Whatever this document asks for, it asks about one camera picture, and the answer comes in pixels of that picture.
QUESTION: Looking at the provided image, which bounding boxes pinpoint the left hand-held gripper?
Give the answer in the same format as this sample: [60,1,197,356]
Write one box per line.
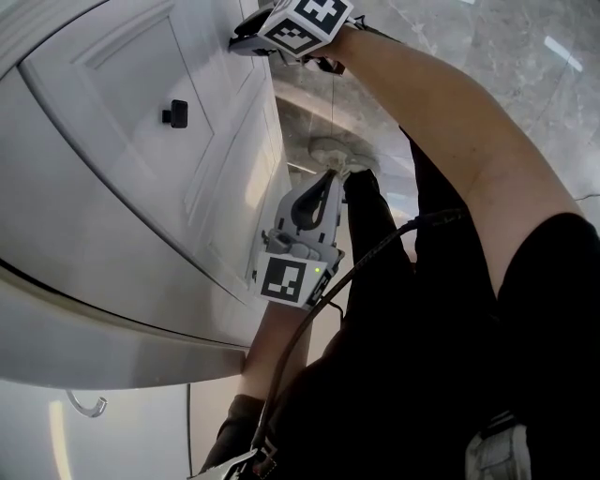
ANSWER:
[255,171,347,309]

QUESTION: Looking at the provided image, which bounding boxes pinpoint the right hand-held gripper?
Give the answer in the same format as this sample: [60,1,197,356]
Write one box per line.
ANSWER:
[228,0,355,75]

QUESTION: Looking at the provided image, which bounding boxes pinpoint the white drawer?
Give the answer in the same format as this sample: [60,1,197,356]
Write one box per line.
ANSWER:
[16,0,294,306]

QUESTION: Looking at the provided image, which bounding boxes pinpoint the person's left forearm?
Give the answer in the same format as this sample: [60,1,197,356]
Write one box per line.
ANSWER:
[236,299,316,410]

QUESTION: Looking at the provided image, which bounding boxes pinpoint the person's right forearm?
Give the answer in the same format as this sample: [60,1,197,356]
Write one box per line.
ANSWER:
[322,25,585,292]

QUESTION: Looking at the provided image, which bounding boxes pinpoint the black drawer knob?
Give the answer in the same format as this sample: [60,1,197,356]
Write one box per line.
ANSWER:
[161,98,189,129]

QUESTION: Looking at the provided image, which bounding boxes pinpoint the person's white shoe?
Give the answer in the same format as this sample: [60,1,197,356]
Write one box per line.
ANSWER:
[307,135,382,178]

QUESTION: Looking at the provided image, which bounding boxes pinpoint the person's black trousers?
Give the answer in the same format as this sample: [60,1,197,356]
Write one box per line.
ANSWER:
[327,126,503,376]

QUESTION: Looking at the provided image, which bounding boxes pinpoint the person's black shirt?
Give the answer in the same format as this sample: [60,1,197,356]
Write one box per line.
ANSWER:
[201,213,600,480]

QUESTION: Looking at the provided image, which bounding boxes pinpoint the white cabinet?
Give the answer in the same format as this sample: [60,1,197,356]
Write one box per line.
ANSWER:
[0,0,294,391]

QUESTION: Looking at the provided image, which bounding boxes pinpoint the metal hook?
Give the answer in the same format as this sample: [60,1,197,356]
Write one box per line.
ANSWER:
[65,389,109,419]

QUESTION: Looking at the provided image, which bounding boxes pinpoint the thick black cable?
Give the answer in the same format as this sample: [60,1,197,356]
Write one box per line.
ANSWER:
[251,208,470,458]

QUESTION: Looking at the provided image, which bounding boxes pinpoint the grey strap buckle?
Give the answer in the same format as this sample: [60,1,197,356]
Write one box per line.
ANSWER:
[186,435,278,480]

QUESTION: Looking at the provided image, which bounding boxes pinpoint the grey strap pouch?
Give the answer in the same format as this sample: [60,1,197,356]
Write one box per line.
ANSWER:
[463,411,534,480]

